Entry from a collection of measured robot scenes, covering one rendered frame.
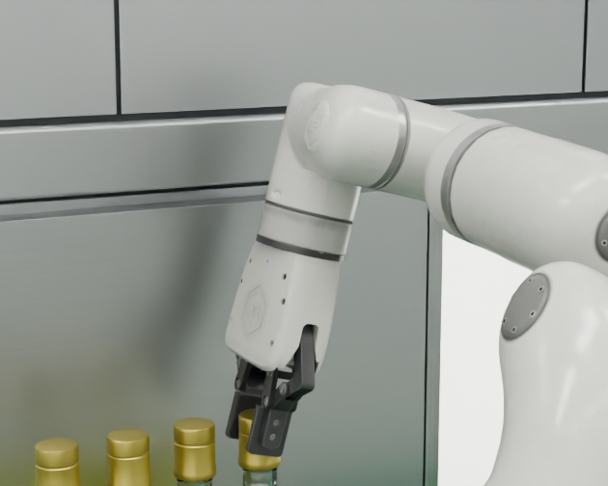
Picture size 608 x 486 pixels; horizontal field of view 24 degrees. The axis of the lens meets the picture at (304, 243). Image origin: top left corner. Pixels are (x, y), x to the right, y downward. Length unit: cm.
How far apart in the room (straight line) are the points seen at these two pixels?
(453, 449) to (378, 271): 21
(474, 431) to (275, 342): 38
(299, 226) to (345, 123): 12
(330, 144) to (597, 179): 27
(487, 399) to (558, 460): 73
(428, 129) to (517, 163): 21
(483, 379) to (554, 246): 60
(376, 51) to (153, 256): 30
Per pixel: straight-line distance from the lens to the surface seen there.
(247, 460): 118
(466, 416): 144
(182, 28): 126
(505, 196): 87
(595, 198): 84
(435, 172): 94
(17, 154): 120
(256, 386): 120
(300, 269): 111
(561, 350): 73
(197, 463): 115
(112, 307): 124
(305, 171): 112
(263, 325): 113
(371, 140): 105
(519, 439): 74
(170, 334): 126
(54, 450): 111
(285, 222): 113
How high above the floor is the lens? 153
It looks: 11 degrees down
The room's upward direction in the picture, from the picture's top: straight up
